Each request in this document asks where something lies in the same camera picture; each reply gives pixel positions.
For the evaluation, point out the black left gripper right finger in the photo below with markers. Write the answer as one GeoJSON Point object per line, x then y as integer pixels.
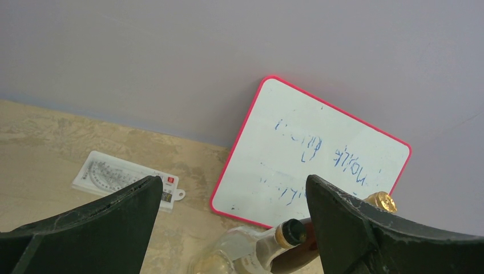
{"type": "Point", "coordinates": [354, 236]}

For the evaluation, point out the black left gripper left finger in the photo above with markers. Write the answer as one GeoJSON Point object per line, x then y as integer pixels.
{"type": "Point", "coordinates": [108, 235]}

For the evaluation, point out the pink framed whiteboard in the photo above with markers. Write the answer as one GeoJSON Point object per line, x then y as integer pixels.
{"type": "Point", "coordinates": [289, 134]}

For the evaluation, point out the clear glass bottle black cap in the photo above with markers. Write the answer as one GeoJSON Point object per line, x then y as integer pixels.
{"type": "Point", "coordinates": [245, 250]}

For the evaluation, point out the brown wine bottle gold cap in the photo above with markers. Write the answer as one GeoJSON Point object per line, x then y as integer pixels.
{"type": "Point", "coordinates": [301, 255]}

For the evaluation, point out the white ruler set package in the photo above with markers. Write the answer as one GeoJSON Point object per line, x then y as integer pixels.
{"type": "Point", "coordinates": [103, 174]}

